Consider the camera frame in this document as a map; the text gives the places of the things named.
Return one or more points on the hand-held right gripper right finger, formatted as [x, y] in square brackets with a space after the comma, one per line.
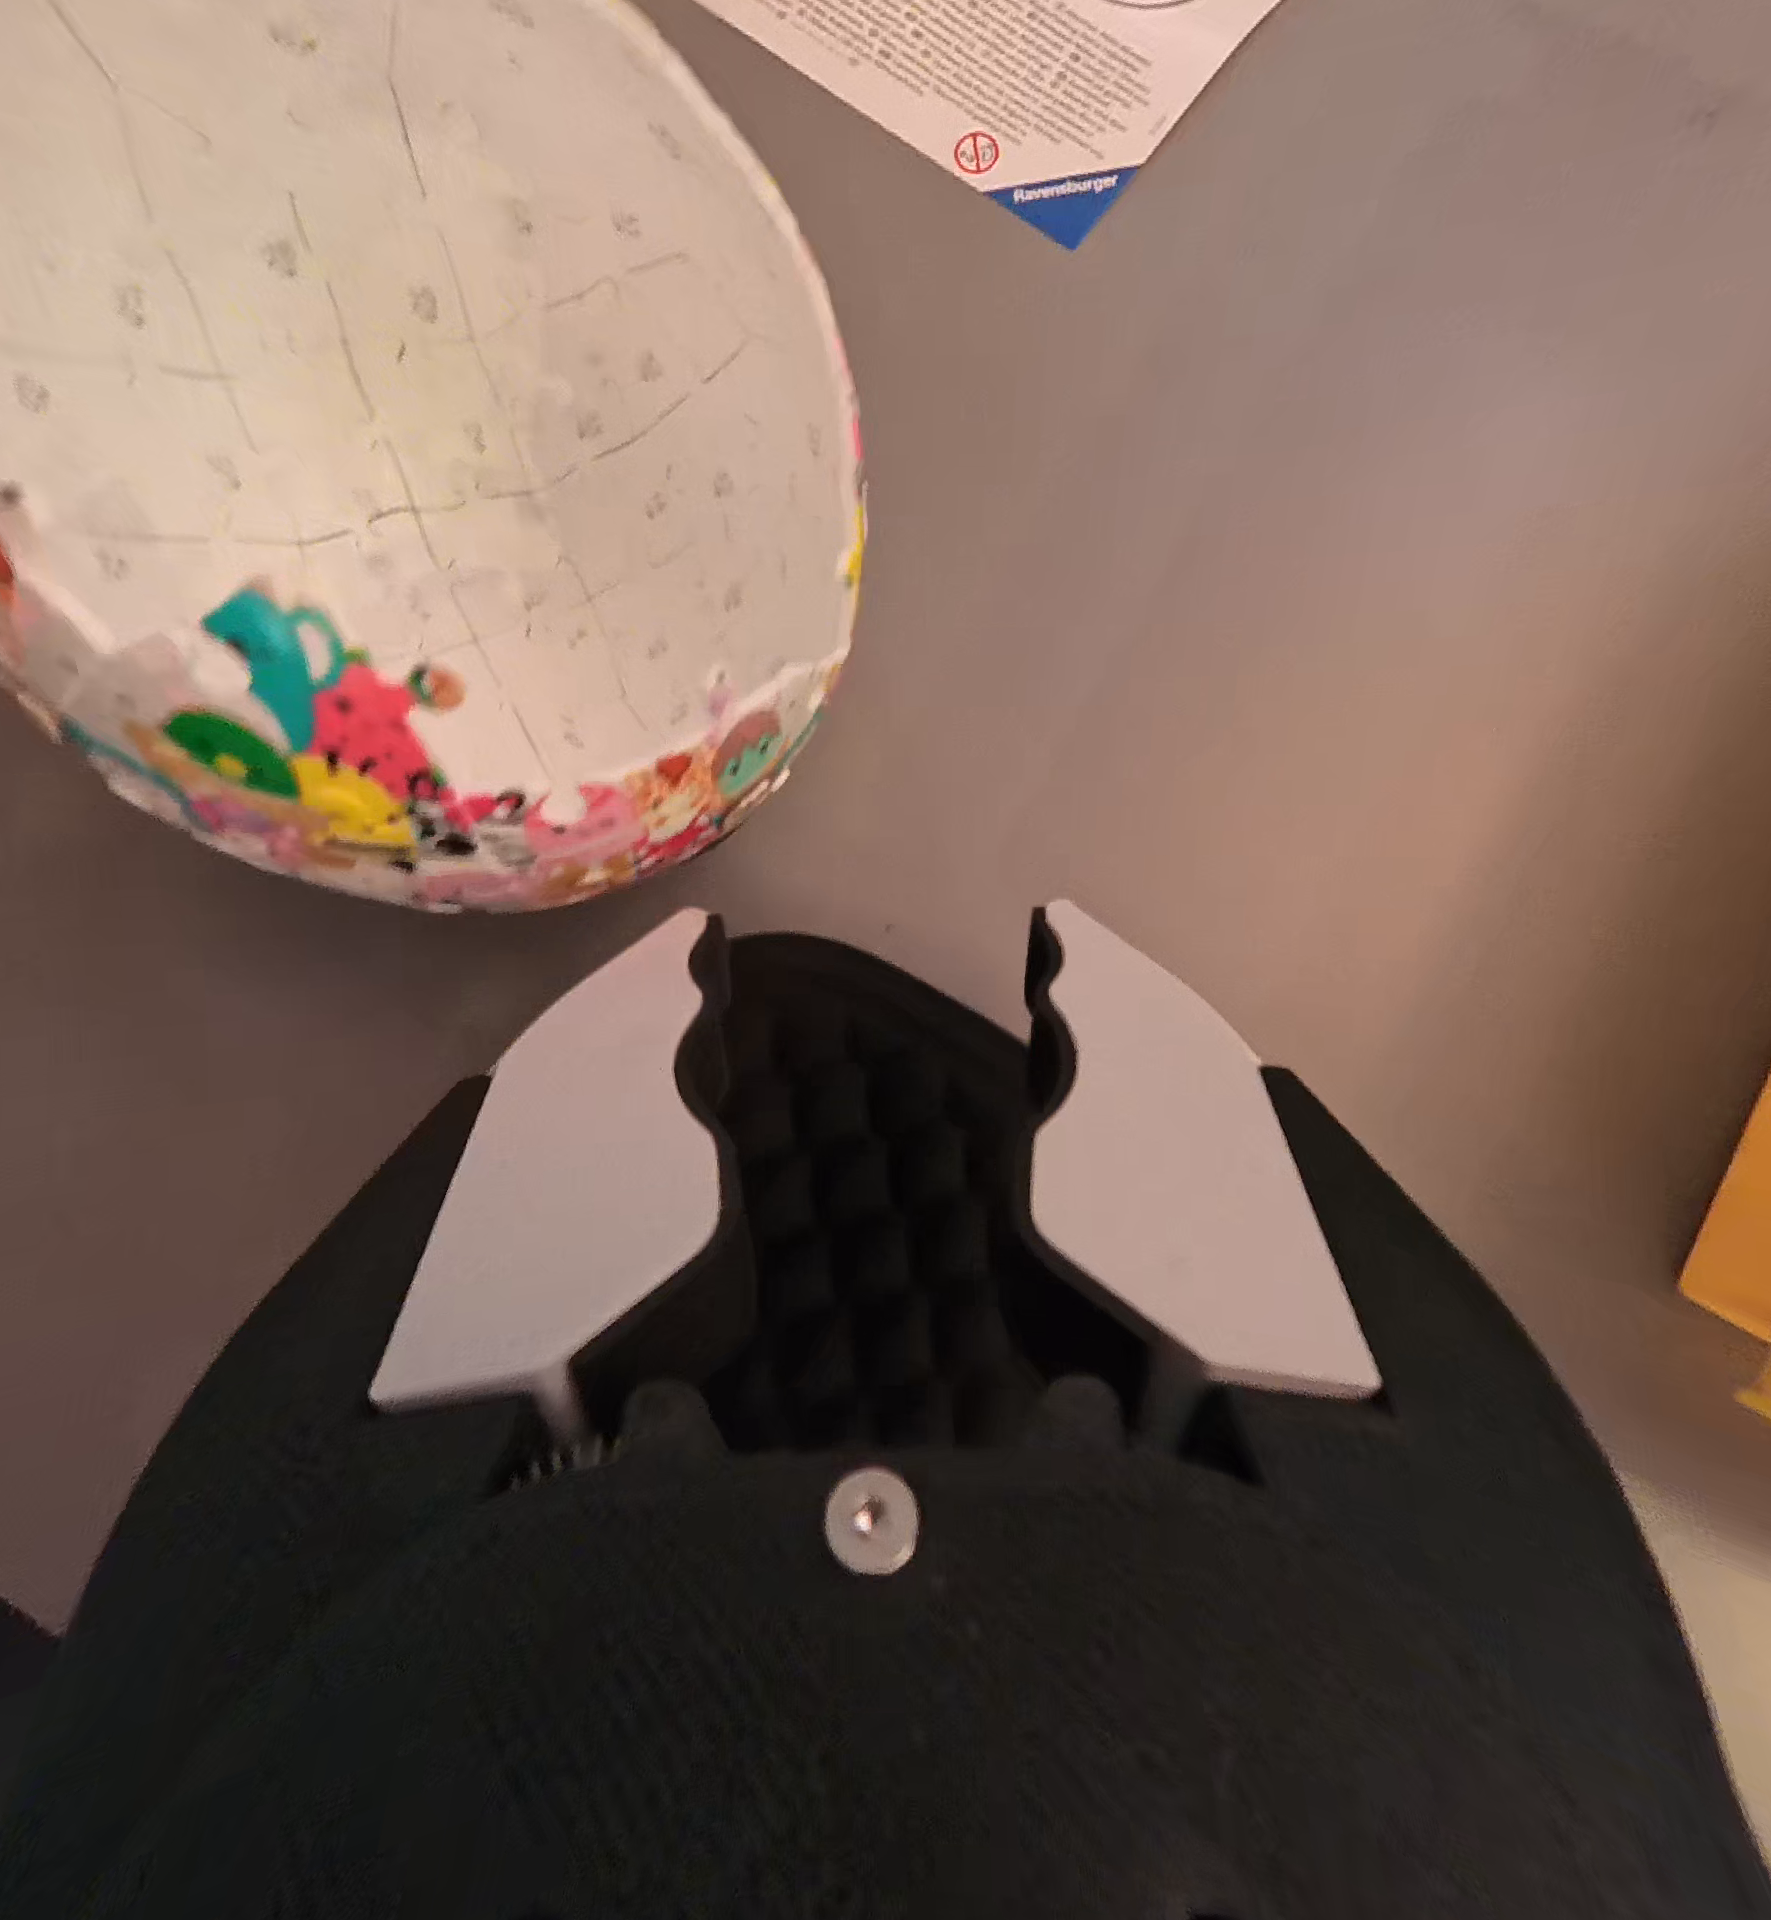
[1185, 1202]

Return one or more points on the colourful cartoon puzzle ball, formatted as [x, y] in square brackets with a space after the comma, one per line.
[375, 302]

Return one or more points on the white instruction leaflet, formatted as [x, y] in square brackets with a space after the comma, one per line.
[1007, 90]

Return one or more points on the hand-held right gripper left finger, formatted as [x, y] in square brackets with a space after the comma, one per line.
[555, 1202]

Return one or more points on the black quilted wrist rest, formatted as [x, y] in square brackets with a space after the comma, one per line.
[858, 1202]

